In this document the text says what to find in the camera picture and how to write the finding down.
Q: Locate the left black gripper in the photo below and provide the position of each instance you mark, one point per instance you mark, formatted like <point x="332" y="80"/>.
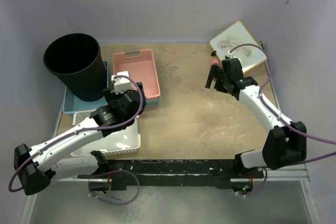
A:
<point x="113" y="97"/>

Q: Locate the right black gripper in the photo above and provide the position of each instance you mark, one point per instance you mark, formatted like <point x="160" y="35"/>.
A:
<point x="213" y="74"/>

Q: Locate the white plastic basket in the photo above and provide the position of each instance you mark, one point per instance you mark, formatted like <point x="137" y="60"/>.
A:
<point x="124" y="141"/>

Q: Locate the blue basket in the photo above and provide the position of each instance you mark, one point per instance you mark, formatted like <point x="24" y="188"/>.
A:
<point x="152" y="101"/>
<point x="76" y="103"/>

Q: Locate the pink plastic basket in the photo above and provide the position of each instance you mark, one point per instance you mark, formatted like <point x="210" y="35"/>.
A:
<point x="141" y="67"/>

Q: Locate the large black plastic bucket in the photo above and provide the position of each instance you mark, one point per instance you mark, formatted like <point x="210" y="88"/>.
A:
<point x="75" y="59"/>

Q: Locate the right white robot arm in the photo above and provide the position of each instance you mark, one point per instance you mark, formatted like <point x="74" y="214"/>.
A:
<point x="284" y="144"/>

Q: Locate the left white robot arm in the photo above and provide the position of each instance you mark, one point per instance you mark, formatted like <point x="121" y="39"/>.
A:
<point x="38" y="166"/>

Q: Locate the pink capped small bottle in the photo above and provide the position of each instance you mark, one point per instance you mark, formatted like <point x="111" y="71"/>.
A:
<point x="214" y="62"/>

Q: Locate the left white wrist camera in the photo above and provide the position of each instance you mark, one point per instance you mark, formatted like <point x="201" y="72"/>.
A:
<point x="120" y="84"/>

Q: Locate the small whiteboard with wooden frame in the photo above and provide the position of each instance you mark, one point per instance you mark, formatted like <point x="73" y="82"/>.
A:
<point x="233" y="36"/>

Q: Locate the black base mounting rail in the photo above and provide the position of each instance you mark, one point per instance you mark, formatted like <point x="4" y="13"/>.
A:
<point x="216" y="173"/>

